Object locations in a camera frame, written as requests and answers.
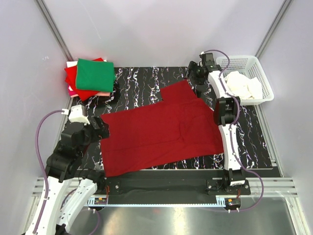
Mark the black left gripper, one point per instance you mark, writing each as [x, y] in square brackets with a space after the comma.
[101, 128]

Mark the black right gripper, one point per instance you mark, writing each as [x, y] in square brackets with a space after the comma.
[191, 69]

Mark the dark red t-shirt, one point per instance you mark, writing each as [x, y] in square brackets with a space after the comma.
[179, 127]

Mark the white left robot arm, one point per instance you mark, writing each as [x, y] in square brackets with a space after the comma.
[53, 215]

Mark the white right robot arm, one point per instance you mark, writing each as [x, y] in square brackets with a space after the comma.
[226, 114]

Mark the white crumpled t-shirt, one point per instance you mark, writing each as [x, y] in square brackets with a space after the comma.
[244, 87]

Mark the white plastic basket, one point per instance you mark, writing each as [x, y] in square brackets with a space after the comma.
[250, 67]

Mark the red folded t-shirt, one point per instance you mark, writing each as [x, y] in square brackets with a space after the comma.
[71, 81]

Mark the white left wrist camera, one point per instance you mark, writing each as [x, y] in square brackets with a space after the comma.
[78, 114]

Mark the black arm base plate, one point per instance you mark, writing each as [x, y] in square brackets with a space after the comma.
[164, 187]

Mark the aluminium frame post right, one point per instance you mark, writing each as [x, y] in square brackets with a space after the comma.
[273, 27]

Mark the aluminium frame post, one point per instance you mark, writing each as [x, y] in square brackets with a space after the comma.
[273, 27]
[54, 29]

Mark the aluminium frame post left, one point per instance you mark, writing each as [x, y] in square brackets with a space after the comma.
[54, 29]

